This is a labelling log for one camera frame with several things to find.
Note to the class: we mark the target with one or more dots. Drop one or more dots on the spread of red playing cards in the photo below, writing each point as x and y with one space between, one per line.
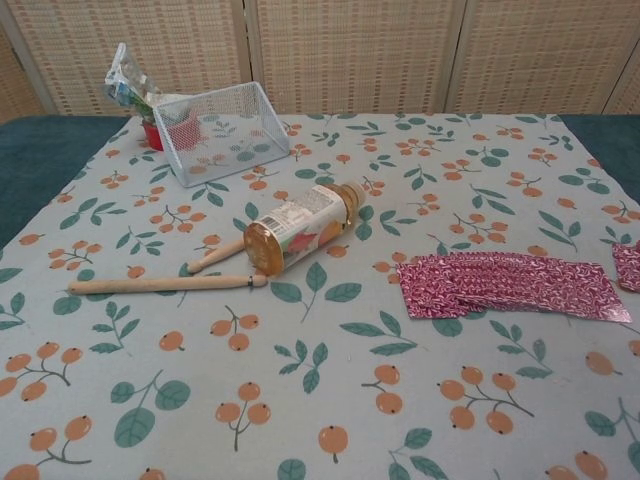
510 285

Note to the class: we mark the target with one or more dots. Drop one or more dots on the amber liquid plastic bottle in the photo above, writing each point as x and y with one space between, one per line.
300 225

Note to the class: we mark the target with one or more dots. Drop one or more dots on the short wooden stick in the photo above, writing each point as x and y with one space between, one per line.
215 256

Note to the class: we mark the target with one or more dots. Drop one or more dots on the floral print tablecloth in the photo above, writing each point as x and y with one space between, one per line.
320 350

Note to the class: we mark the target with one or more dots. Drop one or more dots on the long wooden stick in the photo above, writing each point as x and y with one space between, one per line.
165 285

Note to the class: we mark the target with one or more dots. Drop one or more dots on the woven bamboo screen panel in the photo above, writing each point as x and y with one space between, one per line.
150 45
15 85
629 95
355 50
540 50

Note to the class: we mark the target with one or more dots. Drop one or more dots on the small red pot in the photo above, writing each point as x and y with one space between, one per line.
152 137

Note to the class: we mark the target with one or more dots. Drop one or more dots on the crumpled silver foil bag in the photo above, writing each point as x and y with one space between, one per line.
125 80

